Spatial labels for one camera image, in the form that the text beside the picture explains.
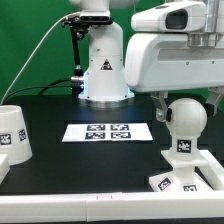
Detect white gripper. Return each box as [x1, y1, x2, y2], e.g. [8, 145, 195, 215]
[125, 33, 224, 122]

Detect white lamp bulb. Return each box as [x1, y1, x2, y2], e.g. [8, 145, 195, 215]
[166, 98, 207, 160]

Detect white lamp base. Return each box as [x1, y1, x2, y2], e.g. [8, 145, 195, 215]
[149, 150, 212, 192]

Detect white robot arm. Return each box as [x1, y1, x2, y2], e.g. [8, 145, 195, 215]
[69, 0, 224, 121]

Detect white lamp shade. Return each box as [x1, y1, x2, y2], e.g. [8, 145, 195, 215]
[0, 105, 32, 165]

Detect white marker sheet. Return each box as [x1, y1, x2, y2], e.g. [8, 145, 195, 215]
[62, 123, 153, 142]

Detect white right wall rail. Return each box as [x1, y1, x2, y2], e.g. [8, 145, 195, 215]
[199, 150, 224, 191]

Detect white wall rail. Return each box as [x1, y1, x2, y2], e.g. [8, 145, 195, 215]
[0, 191, 224, 223]
[199, 150, 224, 191]

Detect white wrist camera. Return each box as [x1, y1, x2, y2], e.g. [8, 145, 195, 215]
[131, 1, 207, 32]

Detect white front wall rail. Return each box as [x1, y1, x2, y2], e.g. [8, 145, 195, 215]
[0, 191, 224, 223]

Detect grey camera on stand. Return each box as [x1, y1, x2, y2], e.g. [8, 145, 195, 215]
[80, 10, 110, 22]

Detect black cable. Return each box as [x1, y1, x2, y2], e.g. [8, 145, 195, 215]
[3, 78, 84, 104]

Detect white camera cable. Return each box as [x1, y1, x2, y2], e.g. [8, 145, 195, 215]
[0, 11, 81, 106]

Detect white left wall block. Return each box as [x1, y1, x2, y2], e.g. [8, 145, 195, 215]
[0, 154, 10, 184]

